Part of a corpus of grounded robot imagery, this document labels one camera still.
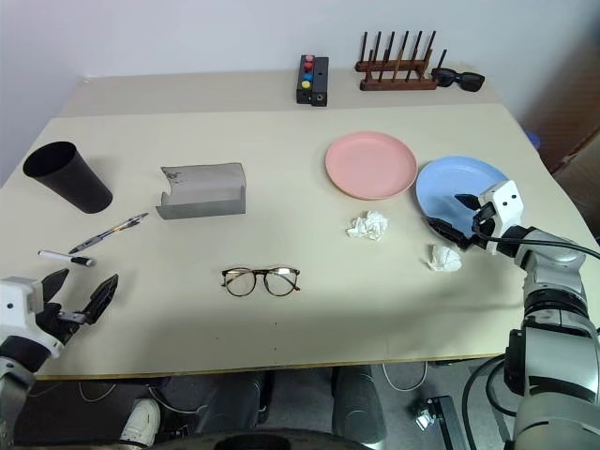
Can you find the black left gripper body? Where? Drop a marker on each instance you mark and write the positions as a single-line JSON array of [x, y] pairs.
[[56, 321]]

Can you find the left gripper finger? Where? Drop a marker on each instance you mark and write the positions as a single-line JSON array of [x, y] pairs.
[[55, 286], [102, 300]]

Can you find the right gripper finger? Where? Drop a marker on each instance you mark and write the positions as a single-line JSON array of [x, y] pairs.
[[447, 228], [469, 201]]

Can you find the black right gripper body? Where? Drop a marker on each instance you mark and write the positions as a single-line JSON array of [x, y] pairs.
[[485, 234]]

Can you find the white marker with black cap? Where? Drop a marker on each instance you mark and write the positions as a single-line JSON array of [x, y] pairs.
[[61, 256]]

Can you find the white tissue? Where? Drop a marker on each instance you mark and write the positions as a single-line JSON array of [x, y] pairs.
[[445, 259], [370, 225]]

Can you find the clear blue ballpoint pen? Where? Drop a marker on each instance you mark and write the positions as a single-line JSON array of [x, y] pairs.
[[109, 233]]

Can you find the pink plastic plate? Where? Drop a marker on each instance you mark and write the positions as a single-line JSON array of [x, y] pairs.
[[370, 166]]

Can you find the black plastic cup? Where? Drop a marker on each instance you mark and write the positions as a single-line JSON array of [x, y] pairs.
[[70, 183]]

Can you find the tortoiseshell round eyeglasses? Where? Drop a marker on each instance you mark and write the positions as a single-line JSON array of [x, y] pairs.
[[239, 282]]

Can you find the grey glasses case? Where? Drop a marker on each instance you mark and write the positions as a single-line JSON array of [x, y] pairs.
[[206, 187]]

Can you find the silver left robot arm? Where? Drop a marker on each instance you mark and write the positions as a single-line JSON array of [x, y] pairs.
[[11, 356]]

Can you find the blue plastic plate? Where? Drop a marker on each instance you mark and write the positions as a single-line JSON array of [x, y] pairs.
[[445, 187]]

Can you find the blue plastic lid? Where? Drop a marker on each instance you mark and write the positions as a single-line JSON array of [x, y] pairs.
[[535, 140]]

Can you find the black sunglasses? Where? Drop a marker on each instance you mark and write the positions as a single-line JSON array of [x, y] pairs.
[[471, 82]]

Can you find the white sneaker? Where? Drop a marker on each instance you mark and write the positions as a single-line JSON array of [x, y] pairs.
[[140, 422]]

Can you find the brown wooden peg rack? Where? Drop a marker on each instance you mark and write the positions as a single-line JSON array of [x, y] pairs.
[[398, 85]]

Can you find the dark grey rounded cylinder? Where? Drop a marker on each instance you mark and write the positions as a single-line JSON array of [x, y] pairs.
[[234, 403], [358, 408]]

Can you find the black table leg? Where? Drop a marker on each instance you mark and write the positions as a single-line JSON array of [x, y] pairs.
[[269, 394]]

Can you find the black box with coloured buttons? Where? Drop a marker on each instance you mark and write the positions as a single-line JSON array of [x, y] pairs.
[[304, 94]]

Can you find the dark rounded robot torso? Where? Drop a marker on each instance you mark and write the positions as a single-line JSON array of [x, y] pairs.
[[258, 441]]

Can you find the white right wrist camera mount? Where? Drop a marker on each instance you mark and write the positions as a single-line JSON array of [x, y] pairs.
[[504, 194]]

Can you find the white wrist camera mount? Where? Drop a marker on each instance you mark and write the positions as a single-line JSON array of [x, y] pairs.
[[504, 194], [16, 300]]

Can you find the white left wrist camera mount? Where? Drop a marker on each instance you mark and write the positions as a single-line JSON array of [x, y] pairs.
[[16, 300]]

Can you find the black bracket with caster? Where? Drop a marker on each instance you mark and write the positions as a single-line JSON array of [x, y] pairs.
[[445, 422]]

